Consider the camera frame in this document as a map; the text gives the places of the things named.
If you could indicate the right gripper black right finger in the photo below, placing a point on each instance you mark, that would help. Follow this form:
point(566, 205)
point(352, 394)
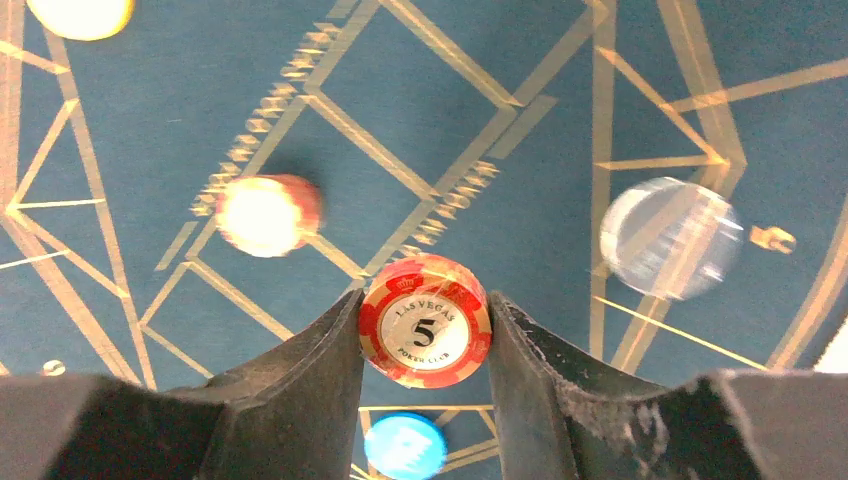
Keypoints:
point(562, 414)

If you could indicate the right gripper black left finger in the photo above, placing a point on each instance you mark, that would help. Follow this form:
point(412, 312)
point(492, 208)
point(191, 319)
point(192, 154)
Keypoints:
point(289, 413)

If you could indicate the blue small blind button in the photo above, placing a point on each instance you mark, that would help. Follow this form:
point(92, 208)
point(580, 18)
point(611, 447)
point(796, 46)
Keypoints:
point(406, 445)

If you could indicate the red five chip stack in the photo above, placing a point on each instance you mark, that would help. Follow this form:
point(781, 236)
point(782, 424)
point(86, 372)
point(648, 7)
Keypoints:
point(424, 322)

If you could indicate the clear dealer button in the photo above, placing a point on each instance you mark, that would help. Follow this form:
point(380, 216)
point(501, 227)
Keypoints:
point(670, 239)

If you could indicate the yellow big blind button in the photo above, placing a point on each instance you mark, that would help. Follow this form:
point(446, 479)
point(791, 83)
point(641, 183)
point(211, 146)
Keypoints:
point(83, 20)

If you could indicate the round dark poker mat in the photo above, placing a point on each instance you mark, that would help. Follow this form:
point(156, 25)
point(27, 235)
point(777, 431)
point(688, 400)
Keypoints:
point(492, 133)

